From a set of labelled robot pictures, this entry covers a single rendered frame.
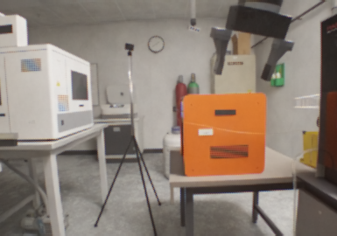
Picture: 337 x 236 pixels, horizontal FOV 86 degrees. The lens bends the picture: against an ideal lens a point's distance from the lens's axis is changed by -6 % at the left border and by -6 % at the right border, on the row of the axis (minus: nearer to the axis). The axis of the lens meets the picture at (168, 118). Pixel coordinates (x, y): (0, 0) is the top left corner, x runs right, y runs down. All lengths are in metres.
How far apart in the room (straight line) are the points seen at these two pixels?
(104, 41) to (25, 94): 3.29
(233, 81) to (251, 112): 2.85
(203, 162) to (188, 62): 3.27
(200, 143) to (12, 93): 1.08
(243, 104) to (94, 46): 3.82
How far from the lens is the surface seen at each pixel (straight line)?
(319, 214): 1.04
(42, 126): 1.26
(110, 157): 3.69
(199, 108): 0.98
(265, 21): 0.49
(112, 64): 4.28
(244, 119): 1.04
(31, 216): 2.11
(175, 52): 4.16
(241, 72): 3.95
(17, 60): 1.35
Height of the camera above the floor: 1.11
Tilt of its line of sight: 5 degrees down
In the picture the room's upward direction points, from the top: 2 degrees counter-clockwise
